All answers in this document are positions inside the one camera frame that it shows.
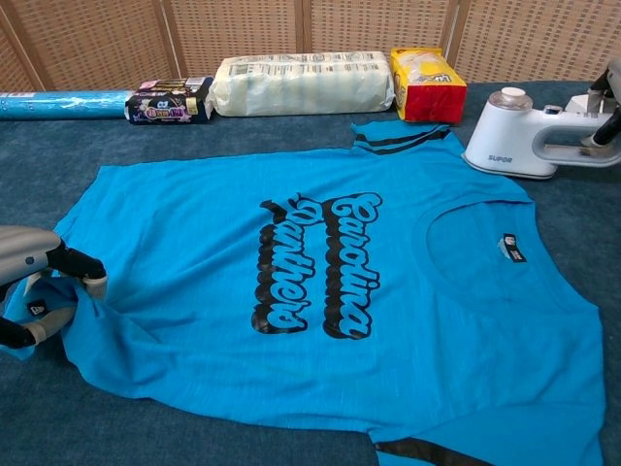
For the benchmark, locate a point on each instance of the blue plastic film roll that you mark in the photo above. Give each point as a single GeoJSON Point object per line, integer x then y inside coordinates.
{"type": "Point", "coordinates": [63, 104]}

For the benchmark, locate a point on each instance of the long white wrapped pack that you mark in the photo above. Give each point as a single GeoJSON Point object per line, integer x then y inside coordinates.
{"type": "Point", "coordinates": [301, 85]}

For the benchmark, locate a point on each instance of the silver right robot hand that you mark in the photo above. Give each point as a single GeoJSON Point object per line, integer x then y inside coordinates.
{"type": "Point", "coordinates": [612, 107]}

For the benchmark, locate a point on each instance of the yellow red snack package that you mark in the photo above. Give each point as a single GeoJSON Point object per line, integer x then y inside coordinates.
{"type": "Point", "coordinates": [432, 97]}

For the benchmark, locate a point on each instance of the teal carpet table cover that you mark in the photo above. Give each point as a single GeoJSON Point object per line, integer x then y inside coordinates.
{"type": "Point", "coordinates": [58, 145]}

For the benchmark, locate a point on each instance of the dark sanitary pad package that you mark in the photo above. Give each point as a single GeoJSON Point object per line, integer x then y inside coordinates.
{"type": "Point", "coordinates": [165, 109]}

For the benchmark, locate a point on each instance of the woven wooden folding screen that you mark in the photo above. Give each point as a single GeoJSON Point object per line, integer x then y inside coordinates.
{"type": "Point", "coordinates": [97, 39]}

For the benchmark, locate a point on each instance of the white handheld garment steamer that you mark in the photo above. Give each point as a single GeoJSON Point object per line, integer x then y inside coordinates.
{"type": "Point", "coordinates": [500, 133]}

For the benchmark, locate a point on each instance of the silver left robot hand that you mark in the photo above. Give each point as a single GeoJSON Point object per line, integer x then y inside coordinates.
{"type": "Point", "coordinates": [29, 247]}

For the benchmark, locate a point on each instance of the white power strip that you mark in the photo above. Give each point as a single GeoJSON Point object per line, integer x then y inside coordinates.
{"type": "Point", "coordinates": [579, 107]}

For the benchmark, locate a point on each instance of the blue printed t-shirt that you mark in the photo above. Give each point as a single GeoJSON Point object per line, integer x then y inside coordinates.
{"type": "Point", "coordinates": [194, 252]}

